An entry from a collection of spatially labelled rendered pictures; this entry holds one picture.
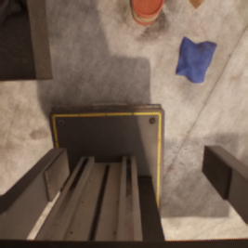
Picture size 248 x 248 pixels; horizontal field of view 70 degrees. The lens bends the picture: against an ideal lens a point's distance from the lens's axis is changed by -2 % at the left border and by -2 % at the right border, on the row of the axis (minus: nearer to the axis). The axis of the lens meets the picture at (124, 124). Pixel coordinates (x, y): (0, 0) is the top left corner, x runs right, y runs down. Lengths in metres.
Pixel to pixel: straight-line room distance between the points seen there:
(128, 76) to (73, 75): 0.41
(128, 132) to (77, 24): 0.84
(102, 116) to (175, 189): 0.97
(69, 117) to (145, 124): 0.46
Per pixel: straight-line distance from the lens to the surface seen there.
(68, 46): 1.45
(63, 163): 0.16
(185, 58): 1.40
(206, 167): 0.17
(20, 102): 1.62
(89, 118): 1.10
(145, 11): 1.24
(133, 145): 1.13
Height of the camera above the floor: 1.37
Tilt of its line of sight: 75 degrees down
